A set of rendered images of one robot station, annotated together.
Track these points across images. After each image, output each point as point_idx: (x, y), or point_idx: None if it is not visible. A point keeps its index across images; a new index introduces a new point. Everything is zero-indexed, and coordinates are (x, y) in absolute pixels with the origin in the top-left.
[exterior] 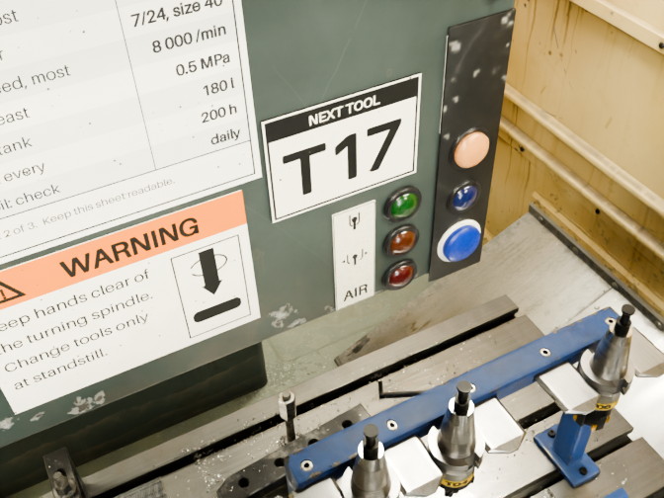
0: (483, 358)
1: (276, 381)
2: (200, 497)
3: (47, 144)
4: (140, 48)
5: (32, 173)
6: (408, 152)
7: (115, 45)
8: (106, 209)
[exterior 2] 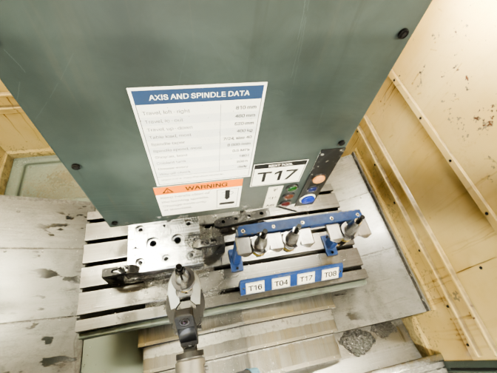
0: (314, 203)
1: None
2: (208, 220)
3: (190, 162)
4: (223, 145)
5: (183, 167)
6: (298, 176)
7: (216, 143)
8: (202, 177)
